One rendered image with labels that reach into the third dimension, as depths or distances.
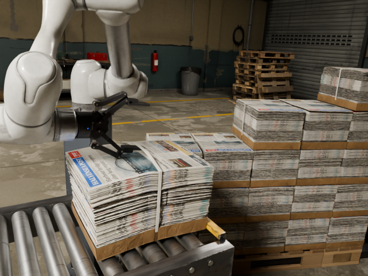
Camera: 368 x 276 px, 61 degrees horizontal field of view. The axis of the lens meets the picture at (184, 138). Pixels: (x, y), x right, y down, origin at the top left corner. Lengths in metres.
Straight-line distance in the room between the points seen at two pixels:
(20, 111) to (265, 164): 1.41
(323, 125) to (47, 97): 1.57
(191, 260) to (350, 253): 1.71
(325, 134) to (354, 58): 7.09
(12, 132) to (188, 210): 0.54
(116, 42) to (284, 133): 1.03
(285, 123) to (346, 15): 7.56
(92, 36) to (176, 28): 2.32
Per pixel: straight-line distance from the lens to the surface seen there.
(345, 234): 2.40
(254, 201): 1.93
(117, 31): 1.31
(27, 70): 0.69
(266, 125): 1.79
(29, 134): 0.84
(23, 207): 1.26
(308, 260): 2.36
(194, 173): 0.95
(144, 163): 0.93
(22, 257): 1.02
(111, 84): 1.62
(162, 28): 8.96
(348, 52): 9.09
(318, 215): 2.19
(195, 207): 1.01
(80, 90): 1.68
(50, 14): 1.11
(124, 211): 0.89
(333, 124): 2.00
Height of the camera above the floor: 1.38
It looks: 17 degrees down
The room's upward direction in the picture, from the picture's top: 3 degrees clockwise
